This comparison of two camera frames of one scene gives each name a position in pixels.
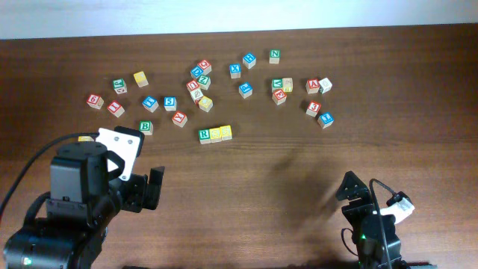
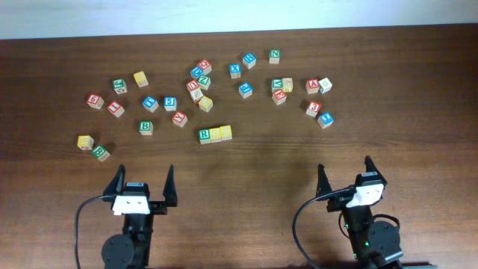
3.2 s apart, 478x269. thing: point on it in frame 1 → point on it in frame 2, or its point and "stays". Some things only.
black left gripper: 141,192 → 158,205
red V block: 312,85 stays
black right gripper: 359,189 → 323,184
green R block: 205,136 stays
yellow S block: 215,134 stays
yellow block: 225,132 stays
